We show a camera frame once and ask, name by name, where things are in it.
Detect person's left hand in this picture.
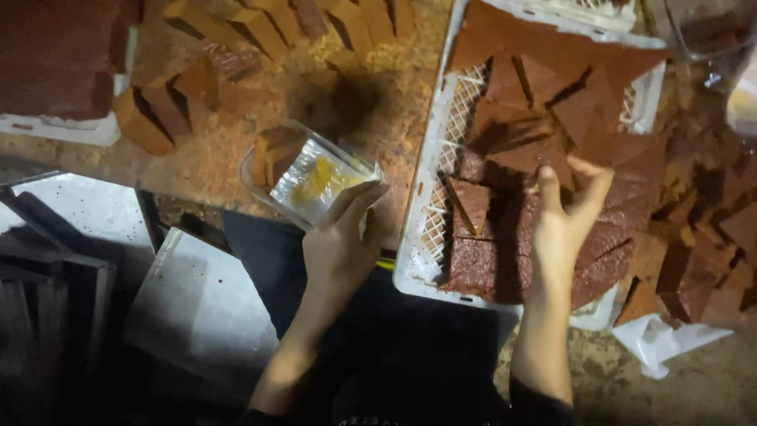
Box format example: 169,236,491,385
302,180,390,308

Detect stack of dark baking tins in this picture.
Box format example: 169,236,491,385
0,189,117,382

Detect white plastic bag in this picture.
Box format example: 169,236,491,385
612,314,735,381

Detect brown cake slice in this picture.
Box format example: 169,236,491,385
251,135,276,189
265,126,308,185

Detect grey speckled metal tray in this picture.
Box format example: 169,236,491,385
0,171,159,285

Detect person's right hand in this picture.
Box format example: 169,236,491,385
528,155,616,300

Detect rows of upright cake slices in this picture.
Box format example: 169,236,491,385
112,0,418,157

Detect layer of red-brown cake pieces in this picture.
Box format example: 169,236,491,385
439,0,670,312

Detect white lattice plastic crate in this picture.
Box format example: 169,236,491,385
393,0,668,332

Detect clear plastic container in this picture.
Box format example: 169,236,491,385
238,120,383,233

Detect person's dark clothing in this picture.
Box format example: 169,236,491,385
220,209,583,426

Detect heap of brown cake offcuts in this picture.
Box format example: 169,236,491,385
614,59,757,330

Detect square silver metal tray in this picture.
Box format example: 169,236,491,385
123,227,280,387

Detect white plastic tray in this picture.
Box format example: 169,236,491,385
0,26,140,148

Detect large clear plastic tub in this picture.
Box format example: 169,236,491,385
643,0,757,138

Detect yellow cake piece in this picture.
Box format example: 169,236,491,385
291,155,363,205

